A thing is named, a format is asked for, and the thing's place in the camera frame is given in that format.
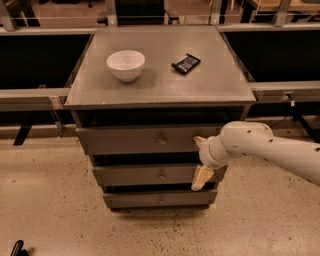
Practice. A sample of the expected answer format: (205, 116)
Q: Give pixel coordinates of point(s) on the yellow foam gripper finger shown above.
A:
(202, 174)
(199, 140)

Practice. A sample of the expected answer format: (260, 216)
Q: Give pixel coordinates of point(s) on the grey top drawer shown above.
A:
(143, 139)

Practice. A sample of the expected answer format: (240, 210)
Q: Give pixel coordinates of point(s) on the grey drawer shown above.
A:
(132, 175)
(143, 139)
(159, 199)

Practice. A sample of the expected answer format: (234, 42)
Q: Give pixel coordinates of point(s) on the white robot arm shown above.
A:
(238, 139)

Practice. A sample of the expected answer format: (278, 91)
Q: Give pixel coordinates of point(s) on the grey bottom drawer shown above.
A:
(159, 199)

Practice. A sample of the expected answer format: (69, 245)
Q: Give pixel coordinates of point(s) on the grey drawer cabinet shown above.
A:
(213, 92)

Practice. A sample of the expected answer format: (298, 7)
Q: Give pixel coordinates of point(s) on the grey middle drawer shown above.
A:
(132, 175)

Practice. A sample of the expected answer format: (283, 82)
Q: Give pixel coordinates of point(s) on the dark snack packet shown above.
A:
(186, 64)

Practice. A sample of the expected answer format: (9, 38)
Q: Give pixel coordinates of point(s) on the white ceramic bowl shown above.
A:
(126, 65)

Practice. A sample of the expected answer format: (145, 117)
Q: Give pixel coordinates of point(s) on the black chair background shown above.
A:
(137, 12)

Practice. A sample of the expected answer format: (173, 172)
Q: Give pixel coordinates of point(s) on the black object bottom left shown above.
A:
(18, 249)

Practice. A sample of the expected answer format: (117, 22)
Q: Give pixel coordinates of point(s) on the grey right rail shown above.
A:
(278, 92)

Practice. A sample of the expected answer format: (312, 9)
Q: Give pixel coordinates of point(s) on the grey rail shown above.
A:
(33, 99)
(278, 92)

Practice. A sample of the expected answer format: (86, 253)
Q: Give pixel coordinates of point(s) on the grey left rail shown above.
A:
(33, 99)

